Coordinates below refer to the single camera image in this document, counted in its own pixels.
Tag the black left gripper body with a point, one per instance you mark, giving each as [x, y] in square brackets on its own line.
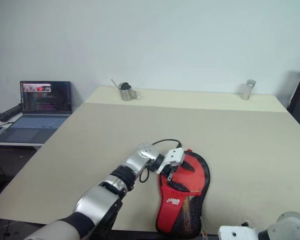
[170, 173]

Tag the red black paddle case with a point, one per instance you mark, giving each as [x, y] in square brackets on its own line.
[173, 215]

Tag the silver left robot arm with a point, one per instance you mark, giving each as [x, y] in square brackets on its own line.
[102, 200]

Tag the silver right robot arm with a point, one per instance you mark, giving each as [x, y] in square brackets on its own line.
[287, 225]

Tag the steel pitcher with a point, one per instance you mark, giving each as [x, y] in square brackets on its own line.
[128, 94]

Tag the steel cylinder shaker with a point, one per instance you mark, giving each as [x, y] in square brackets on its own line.
[247, 90]

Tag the black object in pitcher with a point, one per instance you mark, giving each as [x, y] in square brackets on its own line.
[125, 85]

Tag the thin stick in pitcher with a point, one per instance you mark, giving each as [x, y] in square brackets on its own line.
[115, 83]

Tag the open grey laptop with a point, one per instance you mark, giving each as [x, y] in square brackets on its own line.
[47, 98]

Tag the black handheld controller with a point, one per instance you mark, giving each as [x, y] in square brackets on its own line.
[8, 113]

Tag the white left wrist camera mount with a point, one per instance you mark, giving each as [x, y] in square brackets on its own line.
[175, 155]

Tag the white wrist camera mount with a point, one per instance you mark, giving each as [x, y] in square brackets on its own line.
[236, 232]
[175, 155]

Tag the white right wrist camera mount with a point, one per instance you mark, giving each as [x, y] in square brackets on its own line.
[236, 232]

